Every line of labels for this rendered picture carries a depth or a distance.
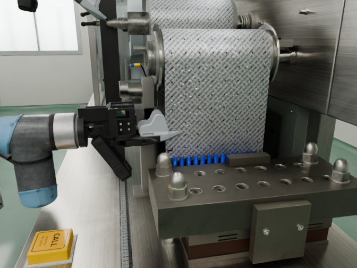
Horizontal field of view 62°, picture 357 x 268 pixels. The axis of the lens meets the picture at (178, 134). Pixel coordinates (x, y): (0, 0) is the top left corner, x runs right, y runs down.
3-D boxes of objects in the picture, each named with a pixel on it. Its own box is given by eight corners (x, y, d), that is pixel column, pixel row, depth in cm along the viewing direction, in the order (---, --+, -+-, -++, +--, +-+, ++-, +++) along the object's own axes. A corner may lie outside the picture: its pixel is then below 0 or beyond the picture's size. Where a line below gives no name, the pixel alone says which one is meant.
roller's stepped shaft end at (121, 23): (107, 29, 87) (106, 17, 86) (127, 29, 88) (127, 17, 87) (106, 28, 84) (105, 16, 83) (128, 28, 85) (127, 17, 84)
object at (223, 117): (166, 164, 68) (164, 82, 62) (261, 156, 72) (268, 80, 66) (166, 164, 67) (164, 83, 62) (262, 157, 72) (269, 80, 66)
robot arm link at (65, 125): (56, 155, 58) (63, 142, 66) (80, 153, 59) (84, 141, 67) (51, 118, 56) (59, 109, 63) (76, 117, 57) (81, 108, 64)
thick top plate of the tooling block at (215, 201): (149, 193, 64) (147, 168, 63) (313, 177, 72) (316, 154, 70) (158, 240, 49) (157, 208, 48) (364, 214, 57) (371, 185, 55)
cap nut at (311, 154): (297, 158, 68) (299, 140, 66) (311, 157, 68) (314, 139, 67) (306, 165, 64) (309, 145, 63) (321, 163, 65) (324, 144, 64)
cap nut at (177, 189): (166, 191, 53) (165, 168, 52) (185, 190, 54) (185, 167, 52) (169, 202, 50) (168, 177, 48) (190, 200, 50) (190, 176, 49)
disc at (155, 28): (152, 86, 75) (151, 24, 70) (154, 85, 75) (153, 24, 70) (160, 98, 61) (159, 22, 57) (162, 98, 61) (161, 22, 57)
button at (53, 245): (37, 241, 60) (35, 231, 59) (74, 237, 61) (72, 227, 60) (27, 266, 53) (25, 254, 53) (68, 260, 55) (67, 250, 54)
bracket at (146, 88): (130, 189, 81) (125, 76, 72) (154, 187, 82) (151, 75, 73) (132, 198, 76) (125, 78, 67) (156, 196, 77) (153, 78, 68)
